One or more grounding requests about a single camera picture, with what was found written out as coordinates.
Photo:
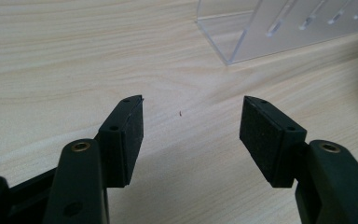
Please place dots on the clear acrylic slotted rack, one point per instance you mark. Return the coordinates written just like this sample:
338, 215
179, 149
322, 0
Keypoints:
279, 28

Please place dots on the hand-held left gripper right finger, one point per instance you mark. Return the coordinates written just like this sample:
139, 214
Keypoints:
279, 146

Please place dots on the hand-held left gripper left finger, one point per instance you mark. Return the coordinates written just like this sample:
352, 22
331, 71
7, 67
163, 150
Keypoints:
118, 146

